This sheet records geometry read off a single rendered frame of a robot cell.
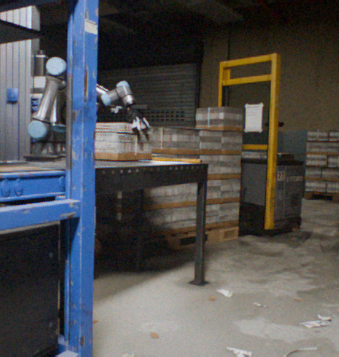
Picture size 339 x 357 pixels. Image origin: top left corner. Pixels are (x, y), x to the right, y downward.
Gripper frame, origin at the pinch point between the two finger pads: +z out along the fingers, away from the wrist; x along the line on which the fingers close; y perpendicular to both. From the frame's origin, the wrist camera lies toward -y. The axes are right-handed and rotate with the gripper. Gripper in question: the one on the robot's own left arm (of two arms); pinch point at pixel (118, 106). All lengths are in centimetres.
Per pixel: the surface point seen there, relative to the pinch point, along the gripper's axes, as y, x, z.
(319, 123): 18, -317, 592
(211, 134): 18, 26, 82
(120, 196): 67, 55, -15
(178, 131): 16, 35, 42
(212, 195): 74, 33, 87
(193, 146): 28, 32, 61
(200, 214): 60, 132, 9
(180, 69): -77, -630, 412
